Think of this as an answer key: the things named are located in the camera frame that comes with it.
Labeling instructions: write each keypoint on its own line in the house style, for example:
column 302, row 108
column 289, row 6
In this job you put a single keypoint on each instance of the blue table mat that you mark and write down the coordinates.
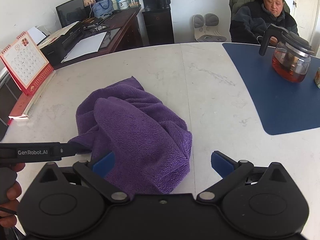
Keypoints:
column 275, row 100

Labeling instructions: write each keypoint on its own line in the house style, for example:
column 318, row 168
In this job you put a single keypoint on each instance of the white mug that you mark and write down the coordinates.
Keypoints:
column 123, row 5

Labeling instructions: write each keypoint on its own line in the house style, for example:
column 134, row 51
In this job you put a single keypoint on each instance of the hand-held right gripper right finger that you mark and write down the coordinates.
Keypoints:
column 221, row 164

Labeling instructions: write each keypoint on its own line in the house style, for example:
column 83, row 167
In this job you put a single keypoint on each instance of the red desk calendar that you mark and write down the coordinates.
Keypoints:
column 25, row 62

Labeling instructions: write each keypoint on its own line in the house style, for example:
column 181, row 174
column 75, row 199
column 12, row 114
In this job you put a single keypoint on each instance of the purple towel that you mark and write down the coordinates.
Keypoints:
column 140, row 130

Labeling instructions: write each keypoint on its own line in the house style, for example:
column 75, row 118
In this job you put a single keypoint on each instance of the white door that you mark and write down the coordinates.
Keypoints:
column 307, row 10

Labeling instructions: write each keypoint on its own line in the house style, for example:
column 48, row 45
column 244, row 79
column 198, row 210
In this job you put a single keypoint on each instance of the black eyeglasses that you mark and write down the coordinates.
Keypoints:
column 100, row 28

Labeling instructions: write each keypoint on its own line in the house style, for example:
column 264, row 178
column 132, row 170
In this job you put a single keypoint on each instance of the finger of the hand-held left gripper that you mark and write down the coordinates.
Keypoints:
column 72, row 150

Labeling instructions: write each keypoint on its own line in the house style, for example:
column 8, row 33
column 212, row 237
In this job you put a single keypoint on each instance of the black computer monitor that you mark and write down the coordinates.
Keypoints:
column 71, row 12

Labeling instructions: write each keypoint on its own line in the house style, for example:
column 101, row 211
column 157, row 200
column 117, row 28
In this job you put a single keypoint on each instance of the white printer paper stack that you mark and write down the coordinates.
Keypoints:
column 37, row 33

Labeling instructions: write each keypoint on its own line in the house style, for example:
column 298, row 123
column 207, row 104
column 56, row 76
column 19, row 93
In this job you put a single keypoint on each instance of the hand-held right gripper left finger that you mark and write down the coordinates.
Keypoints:
column 103, row 164

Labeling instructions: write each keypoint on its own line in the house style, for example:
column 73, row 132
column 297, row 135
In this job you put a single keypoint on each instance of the wooden desk plaque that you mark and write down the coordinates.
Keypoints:
column 90, row 0

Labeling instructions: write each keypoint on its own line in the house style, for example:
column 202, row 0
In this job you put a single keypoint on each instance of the black box device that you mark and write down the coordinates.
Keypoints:
column 7, row 97

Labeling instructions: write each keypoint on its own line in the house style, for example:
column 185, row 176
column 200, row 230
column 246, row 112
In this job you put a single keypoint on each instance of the blue bag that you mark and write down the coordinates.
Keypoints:
column 102, row 7

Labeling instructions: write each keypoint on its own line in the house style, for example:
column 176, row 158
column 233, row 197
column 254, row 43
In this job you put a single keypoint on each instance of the black printer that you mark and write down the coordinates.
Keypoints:
column 55, row 51

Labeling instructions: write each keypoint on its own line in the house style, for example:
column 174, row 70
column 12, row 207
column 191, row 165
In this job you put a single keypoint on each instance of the black water dispenser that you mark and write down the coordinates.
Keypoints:
column 160, row 27

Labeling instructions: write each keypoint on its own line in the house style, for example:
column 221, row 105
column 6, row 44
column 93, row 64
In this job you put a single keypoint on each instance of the black electric kettle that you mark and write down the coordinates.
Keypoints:
column 162, row 1

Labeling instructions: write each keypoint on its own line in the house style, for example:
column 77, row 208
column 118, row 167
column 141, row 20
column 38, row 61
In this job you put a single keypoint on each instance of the green tea box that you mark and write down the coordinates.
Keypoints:
column 133, row 1

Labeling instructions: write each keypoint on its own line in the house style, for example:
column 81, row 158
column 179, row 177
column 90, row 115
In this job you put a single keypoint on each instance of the person's left hand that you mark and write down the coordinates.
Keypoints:
column 15, row 192

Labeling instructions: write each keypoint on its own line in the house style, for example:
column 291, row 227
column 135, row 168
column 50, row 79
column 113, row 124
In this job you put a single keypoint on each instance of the white paper sheet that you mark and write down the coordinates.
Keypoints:
column 87, row 45

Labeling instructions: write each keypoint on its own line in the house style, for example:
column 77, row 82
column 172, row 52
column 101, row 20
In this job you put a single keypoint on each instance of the black keyboard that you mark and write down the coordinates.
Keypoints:
column 96, row 24

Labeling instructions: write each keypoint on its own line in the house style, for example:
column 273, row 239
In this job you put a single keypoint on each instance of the dark wooden desk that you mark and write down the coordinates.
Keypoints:
column 125, row 30

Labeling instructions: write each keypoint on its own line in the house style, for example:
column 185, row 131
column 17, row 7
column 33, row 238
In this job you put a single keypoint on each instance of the red book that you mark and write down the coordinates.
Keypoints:
column 21, row 105

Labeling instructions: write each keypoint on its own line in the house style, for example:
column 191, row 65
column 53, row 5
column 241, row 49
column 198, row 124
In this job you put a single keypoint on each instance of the small patterned tin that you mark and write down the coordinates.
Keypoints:
column 317, row 78

